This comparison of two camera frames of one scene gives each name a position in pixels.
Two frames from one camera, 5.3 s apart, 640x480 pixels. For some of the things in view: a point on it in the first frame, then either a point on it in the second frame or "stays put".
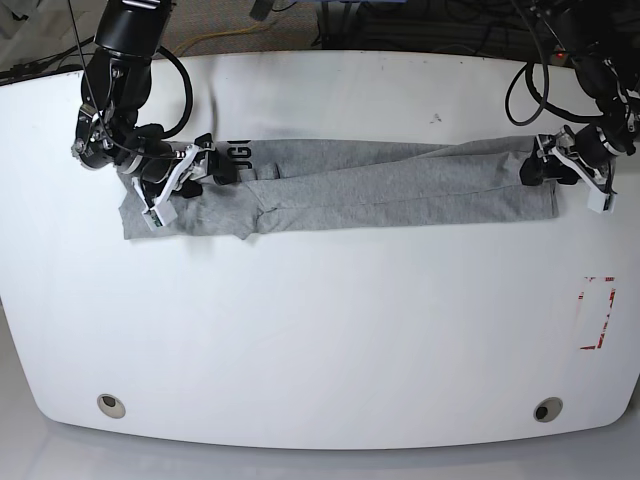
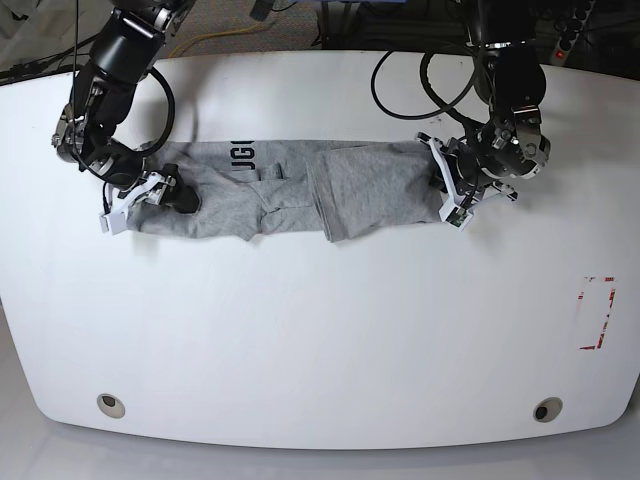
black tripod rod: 41,63 stays put
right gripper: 585,144 -> 467,180
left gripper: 159,166 -> 151,189
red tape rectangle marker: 611,300 stays put
